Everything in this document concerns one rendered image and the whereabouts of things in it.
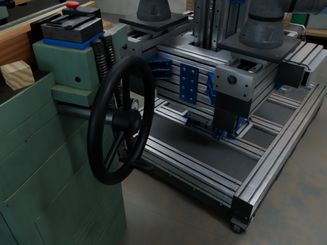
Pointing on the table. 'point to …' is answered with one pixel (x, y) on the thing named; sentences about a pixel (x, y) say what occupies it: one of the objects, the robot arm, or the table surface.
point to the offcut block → (17, 75)
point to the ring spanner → (79, 22)
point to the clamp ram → (37, 32)
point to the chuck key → (60, 19)
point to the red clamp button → (72, 4)
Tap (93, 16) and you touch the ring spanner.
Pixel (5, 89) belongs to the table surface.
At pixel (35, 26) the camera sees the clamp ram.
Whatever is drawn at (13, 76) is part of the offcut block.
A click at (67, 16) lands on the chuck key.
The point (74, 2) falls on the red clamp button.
